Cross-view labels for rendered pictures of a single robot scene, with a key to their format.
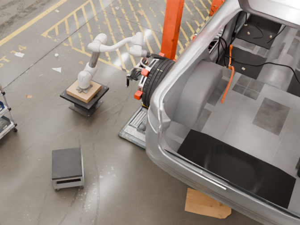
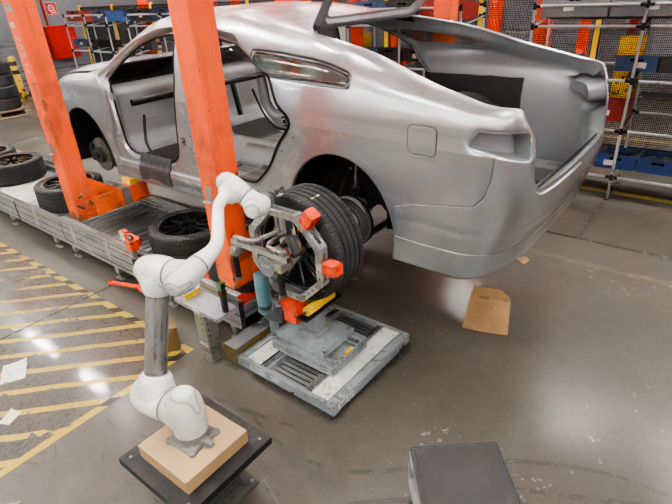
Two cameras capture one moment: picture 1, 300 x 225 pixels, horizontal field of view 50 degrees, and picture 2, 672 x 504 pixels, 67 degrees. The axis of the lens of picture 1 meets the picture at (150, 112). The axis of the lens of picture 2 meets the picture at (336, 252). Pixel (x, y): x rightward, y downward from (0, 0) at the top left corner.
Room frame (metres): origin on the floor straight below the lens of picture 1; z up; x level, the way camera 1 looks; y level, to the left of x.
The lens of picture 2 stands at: (2.07, 2.41, 2.18)
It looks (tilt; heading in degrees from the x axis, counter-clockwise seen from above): 28 degrees down; 285
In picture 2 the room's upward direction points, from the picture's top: 3 degrees counter-clockwise
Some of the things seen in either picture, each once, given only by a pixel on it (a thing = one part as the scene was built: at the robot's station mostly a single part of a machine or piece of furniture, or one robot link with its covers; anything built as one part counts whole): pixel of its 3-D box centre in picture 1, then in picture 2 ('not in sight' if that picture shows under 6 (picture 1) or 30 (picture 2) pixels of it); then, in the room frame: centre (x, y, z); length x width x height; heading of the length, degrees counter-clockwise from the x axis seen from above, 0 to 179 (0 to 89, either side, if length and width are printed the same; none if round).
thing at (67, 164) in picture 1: (68, 169); (461, 503); (1.97, 0.92, 0.17); 0.43 x 0.36 x 0.34; 16
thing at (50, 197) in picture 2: not in sight; (71, 190); (6.06, -1.83, 0.39); 0.66 x 0.66 x 0.24
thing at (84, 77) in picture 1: (84, 78); (184, 409); (3.19, 0.96, 0.53); 0.18 x 0.16 x 0.22; 165
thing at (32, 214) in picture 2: not in sight; (80, 209); (5.97, -1.78, 0.20); 1.00 x 0.86 x 0.39; 155
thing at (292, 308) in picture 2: not in sight; (297, 304); (2.96, 0.00, 0.48); 0.16 x 0.12 x 0.17; 65
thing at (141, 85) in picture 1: (151, 79); (287, 253); (2.98, 0.03, 0.85); 0.54 x 0.07 x 0.54; 155
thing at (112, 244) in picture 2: not in sight; (139, 260); (4.55, -0.71, 0.28); 2.47 x 0.09 x 0.22; 155
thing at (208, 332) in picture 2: not in sight; (208, 331); (3.60, 0.00, 0.21); 0.10 x 0.10 x 0.42; 65
